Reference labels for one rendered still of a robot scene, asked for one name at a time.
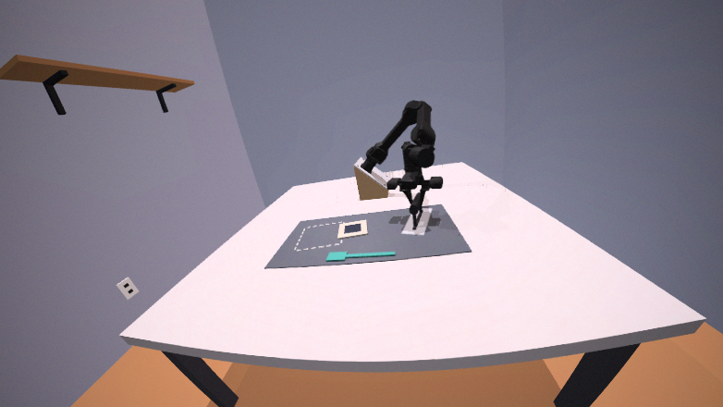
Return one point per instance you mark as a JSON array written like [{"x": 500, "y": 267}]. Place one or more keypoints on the cream square tile with dark blue center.
[{"x": 352, "y": 229}]

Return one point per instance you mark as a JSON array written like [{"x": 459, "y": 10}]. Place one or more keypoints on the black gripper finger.
[
  {"x": 408, "y": 194},
  {"x": 423, "y": 191}
]

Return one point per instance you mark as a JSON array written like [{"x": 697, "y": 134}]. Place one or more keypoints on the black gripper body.
[{"x": 433, "y": 182}]

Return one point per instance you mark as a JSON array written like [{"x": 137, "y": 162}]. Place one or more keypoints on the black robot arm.
[{"x": 420, "y": 155}]

